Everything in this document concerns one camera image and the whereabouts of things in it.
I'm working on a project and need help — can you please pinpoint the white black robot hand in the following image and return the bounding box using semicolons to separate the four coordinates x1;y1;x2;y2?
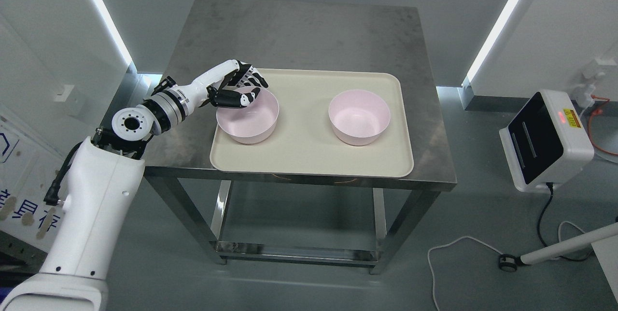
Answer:
181;59;269;109

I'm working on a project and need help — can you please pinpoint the pink bowl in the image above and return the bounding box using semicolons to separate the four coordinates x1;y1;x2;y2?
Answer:
216;88;280;144
327;89;391;146

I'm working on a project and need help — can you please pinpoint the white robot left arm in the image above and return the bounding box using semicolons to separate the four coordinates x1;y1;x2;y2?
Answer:
1;85;202;311

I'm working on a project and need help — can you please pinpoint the beige plastic tray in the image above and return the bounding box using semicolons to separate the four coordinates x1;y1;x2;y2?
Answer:
210;69;414;179

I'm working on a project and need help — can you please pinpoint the stainless steel table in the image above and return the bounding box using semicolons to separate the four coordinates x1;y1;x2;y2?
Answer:
145;0;457;275

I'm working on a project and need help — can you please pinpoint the white sign board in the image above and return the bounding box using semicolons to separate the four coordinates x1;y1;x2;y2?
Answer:
0;110;63;252

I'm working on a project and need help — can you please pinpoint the white black box device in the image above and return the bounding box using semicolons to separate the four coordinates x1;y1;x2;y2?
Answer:
499;89;595;194

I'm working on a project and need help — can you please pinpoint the white stand leg with caster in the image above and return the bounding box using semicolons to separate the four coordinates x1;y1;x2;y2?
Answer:
497;223;618;272

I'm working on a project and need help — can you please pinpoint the white floor cable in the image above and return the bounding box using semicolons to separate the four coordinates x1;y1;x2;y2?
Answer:
427;220;586;311

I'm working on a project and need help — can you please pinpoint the black power cable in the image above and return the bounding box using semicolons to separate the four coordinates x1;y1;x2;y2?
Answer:
536;182;593;261

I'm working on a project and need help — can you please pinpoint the white wall socket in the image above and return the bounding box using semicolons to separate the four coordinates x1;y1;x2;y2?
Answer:
572;58;618;109

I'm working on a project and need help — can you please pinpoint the orange cable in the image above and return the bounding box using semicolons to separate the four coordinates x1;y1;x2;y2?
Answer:
586;96;618;157

